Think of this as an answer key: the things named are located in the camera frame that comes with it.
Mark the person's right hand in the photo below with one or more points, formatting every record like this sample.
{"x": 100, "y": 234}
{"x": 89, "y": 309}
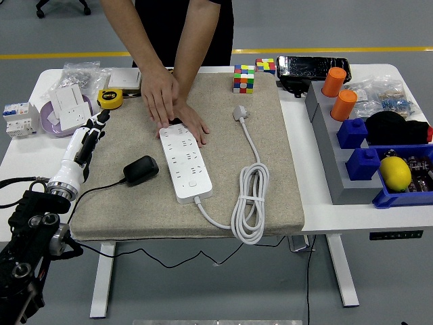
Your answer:
{"x": 160, "y": 96}

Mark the person's left hand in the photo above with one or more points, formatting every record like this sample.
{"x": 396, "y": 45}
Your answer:
{"x": 196, "y": 123}

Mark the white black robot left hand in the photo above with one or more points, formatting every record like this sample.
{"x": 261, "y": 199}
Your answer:
{"x": 72, "y": 155}

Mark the white power strip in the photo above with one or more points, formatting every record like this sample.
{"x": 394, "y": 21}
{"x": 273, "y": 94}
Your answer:
{"x": 186, "y": 166}

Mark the black plug adapter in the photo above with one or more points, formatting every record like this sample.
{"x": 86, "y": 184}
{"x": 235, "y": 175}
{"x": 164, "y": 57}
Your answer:
{"x": 140, "y": 171}

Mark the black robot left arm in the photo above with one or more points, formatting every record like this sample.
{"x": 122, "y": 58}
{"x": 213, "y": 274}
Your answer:
{"x": 23, "y": 264}

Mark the person's left forearm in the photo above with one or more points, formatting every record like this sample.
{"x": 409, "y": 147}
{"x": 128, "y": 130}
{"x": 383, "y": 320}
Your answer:
{"x": 198, "y": 34}

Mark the person's right forearm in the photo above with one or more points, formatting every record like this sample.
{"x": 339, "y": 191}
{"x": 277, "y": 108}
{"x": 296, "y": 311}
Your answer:
{"x": 132, "y": 37}

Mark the dark shiny metal piece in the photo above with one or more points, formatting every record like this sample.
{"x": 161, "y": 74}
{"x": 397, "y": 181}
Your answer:
{"x": 132, "y": 93}

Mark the purple plate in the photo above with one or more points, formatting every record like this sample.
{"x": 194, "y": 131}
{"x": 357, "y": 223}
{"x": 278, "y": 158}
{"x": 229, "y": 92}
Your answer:
{"x": 50, "y": 127}

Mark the grey-brown mat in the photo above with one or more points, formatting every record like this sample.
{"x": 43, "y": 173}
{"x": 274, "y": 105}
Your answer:
{"x": 220, "y": 152}

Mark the yellow tape measure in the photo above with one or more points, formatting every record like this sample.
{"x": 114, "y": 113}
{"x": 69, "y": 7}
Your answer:
{"x": 110, "y": 100}

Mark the white socket back panel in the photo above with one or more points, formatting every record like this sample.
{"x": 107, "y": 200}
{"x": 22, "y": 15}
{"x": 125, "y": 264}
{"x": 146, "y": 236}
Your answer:
{"x": 66, "y": 98}

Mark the large colourful puzzle cube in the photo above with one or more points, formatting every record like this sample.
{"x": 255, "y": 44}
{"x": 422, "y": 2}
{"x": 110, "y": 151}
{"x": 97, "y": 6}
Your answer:
{"x": 243, "y": 79}

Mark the white circuit breaker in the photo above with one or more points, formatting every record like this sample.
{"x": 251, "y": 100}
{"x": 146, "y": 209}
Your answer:
{"x": 18, "y": 120}

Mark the person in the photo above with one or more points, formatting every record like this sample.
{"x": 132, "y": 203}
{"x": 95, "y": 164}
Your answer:
{"x": 172, "y": 27}

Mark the plastic bag of metal parts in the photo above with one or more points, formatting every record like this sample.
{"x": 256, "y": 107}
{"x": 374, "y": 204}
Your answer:
{"x": 79, "y": 79}

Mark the white table leg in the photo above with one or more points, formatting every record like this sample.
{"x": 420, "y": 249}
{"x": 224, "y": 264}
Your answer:
{"x": 343, "y": 271}
{"x": 103, "y": 277}

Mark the black table control panel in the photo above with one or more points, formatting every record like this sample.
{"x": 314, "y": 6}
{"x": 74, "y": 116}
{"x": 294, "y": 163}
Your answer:
{"x": 395, "y": 235}

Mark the small colourful puzzle cube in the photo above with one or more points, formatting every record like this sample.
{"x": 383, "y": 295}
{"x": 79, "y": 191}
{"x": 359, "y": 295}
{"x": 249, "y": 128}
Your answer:
{"x": 265, "y": 66}

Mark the blue plastic bin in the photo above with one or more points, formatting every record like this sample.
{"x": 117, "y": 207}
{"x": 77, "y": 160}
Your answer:
{"x": 389, "y": 199}

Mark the black glossy phone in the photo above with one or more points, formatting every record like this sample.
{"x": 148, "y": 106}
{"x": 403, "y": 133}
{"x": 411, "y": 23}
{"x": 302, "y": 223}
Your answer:
{"x": 313, "y": 67}

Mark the black office chair base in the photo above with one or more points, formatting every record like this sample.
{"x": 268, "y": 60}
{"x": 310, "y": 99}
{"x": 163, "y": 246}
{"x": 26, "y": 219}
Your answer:
{"x": 64, "y": 5}

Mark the orange cylinder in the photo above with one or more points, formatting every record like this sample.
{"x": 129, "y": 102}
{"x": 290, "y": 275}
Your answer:
{"x": 333, "y": 81}
{"x": 343, "y": 105}

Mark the yellow lemon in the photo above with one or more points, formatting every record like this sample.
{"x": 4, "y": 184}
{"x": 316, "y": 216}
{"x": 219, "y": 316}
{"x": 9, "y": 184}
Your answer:
{"x": 395, "y": 174}

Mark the grey stepped block base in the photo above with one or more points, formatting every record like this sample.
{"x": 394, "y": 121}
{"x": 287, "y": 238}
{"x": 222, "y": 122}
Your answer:
{"x": 338, "y": 183}

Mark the blue square block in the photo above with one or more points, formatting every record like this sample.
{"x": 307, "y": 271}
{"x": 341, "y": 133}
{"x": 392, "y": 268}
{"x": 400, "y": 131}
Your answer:
{"x": 352, "y": 133}
{"x": 362, "y": 164}

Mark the clear bag of small parts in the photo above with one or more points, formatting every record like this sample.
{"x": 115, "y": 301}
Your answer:
{"x": 363, "y": 101}

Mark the black cloth with red patch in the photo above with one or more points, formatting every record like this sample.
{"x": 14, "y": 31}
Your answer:
{"x": 389, "y": 127}

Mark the plastic bag of clips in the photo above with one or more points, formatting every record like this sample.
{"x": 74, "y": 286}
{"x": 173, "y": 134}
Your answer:
{"x": 399, "y": 100}

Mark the white wall socket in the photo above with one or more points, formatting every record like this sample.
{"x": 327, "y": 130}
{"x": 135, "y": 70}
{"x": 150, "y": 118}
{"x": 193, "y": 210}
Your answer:
{"x": 78, "y": 116}

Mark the white flat switch plate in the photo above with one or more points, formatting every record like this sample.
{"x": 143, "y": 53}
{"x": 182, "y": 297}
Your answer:
{"x": 123, "y": 79}

